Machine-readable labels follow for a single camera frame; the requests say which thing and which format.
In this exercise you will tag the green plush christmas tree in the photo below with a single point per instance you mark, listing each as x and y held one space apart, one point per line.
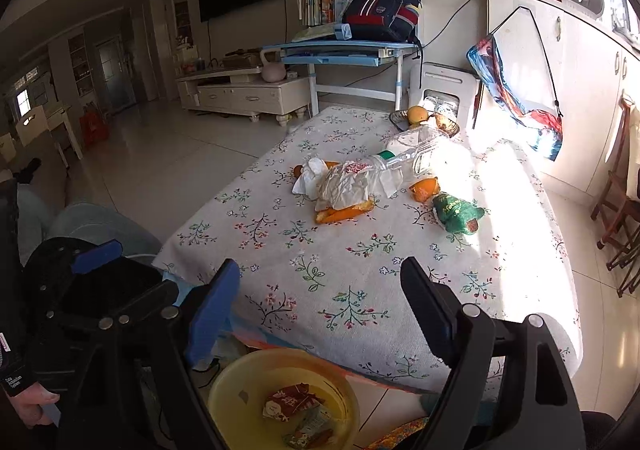
457 215

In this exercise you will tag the woven fruit basket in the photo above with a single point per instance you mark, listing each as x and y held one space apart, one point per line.
400 119

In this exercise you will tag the yellow plastic trash bin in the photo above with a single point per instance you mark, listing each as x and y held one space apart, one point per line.
239 394

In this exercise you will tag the pink ceramic jug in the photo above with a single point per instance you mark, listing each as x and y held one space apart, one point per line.
273 70

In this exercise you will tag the white tv cabinet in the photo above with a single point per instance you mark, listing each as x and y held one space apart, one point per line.
243 92

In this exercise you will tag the white plastic stool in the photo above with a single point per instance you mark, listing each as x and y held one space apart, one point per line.
445 90

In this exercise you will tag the white wall cabinet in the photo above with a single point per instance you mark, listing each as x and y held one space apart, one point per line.
591 68

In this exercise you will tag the red snack wrapper in bin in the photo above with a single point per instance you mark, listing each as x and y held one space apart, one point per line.
290 400

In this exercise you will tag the colourful kite with frame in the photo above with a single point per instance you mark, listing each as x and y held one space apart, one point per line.
513 64

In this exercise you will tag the orange peel long front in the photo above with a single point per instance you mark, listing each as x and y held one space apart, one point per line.
330 215

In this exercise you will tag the orange peel piece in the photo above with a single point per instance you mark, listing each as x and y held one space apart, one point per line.
424 190

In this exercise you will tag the small white tissue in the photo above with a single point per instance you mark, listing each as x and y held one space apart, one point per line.
310 178

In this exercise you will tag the clear plastic water bottle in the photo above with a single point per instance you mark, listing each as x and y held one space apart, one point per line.
409 153

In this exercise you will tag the dark blue school backpack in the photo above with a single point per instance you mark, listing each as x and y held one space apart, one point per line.
392 21

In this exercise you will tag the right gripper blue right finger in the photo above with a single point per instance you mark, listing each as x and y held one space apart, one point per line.
435 307

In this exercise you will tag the floral white tablecloth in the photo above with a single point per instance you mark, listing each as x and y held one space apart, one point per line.
334 290

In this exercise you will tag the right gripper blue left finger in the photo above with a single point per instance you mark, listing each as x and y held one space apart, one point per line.
212 310

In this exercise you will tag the white paper wrapper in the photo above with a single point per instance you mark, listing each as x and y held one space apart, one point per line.
354 182

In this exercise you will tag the wooden chair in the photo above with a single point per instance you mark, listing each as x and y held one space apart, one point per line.
618 204

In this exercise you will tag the person's left hand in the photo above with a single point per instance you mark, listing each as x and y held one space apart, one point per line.
29 405

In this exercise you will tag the blue children's study desk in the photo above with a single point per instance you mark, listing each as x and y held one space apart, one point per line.
346 53

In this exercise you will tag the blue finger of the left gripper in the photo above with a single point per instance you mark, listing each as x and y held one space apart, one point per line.
96 257

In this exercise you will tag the row of books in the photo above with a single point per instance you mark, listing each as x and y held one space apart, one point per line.
313 13

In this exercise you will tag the green snack wrapper in bin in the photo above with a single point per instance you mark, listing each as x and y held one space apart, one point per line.
315 430

